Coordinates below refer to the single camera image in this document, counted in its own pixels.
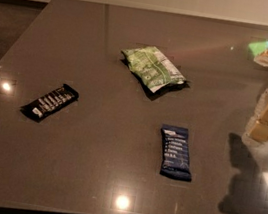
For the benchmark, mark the blue rxbar blueberry bar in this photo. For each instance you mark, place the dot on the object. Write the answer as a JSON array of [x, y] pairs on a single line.
[[175, 161]]

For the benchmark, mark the black rxbar chocolate bar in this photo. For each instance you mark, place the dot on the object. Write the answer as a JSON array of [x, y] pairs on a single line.
[[50, 103]]

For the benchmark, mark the green snack bag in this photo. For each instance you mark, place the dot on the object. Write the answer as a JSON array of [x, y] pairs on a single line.
[[153, 68]]

